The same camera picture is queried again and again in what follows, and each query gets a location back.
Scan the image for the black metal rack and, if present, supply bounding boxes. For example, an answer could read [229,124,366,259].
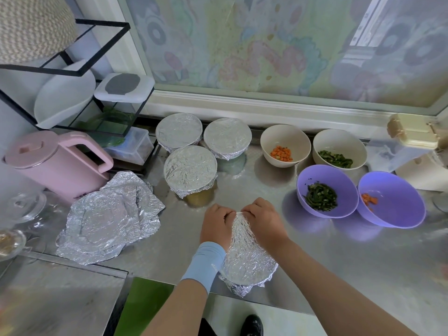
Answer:
[0,19,155,147]

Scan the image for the beige bowl with greens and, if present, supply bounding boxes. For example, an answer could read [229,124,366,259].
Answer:
[312,128,368,171]

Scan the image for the white bowl carrot pieces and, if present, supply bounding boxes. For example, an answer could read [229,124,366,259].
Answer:
[259,124,312,168]

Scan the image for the black right shoe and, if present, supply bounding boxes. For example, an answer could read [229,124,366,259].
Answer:
[240,314,265,336]

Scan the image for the window with cartoon film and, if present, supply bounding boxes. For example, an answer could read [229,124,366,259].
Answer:
[77,0,448,137]

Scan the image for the pink electric kettle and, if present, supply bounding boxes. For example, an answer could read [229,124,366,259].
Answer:
[3,131,114,203]

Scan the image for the person's right hand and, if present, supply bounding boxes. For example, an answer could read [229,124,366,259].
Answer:
[241,198,291,255]

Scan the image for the person's left hand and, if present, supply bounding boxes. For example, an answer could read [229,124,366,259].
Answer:
[200,203,238,251]

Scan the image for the foil-covered bowl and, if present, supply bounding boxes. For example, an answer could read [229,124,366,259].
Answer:
[203,117,253,161]
[220,212,280,298]
[163,145,218,199]
[155,112,204,153]

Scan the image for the stainless steel countertop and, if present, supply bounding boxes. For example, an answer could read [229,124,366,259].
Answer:
[0,122,448,336]

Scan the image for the clear plastic box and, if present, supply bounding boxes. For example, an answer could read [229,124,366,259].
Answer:
[105,127,155,167]

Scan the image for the cream organiser tray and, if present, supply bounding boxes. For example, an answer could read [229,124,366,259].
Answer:
[395,147,448,192]

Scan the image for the person's left forearm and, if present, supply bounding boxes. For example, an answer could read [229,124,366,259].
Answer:
[142,278,210,336]

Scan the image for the black trousers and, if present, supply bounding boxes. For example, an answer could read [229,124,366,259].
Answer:
[198,317,218,336]

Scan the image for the stack of aluminium foil sheets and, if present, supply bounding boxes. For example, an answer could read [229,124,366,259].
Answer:
[56,170,166,266]

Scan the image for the woven rope basket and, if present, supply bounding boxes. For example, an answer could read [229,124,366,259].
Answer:
[0,0,78,65]

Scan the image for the clear glass jar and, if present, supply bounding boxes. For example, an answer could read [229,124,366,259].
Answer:
[7,191,49,224]

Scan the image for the purple bowl carrot pieces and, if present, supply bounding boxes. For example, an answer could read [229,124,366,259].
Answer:
[357,170,427,230]

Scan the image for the white plate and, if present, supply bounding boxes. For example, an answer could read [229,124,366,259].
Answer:
[34,61,97,130]

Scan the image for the green floor mat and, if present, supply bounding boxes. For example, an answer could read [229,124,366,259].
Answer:
[114,277,175,336]

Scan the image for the person's right forearm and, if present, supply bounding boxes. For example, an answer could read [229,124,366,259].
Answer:
[273,241,417,336]

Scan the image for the purple bowl chopped greens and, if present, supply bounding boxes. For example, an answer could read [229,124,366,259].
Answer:
[297,164,360,220]

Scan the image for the light blue wristband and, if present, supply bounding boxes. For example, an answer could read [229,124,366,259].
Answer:
[181,241,227,294]

